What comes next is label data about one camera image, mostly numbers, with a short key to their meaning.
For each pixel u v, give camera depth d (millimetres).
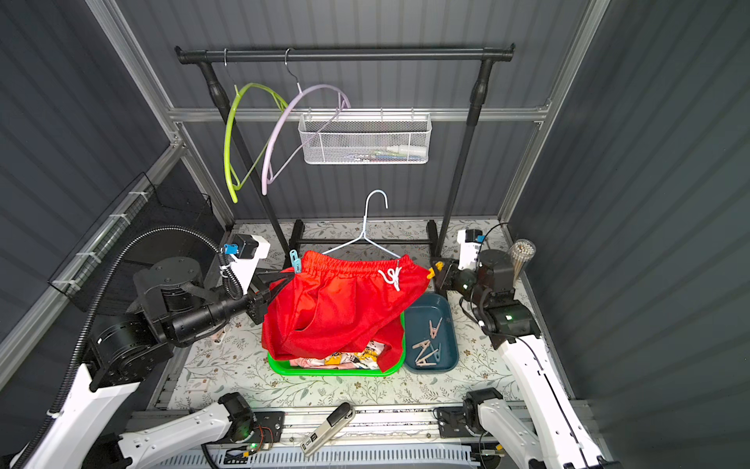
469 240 628
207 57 559
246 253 424
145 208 786
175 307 377
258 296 450
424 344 866
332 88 714
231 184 579
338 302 618
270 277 502
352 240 592
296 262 520
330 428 696
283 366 758
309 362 788
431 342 867
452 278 619
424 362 826
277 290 529
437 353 846
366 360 767
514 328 486
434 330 889
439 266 692
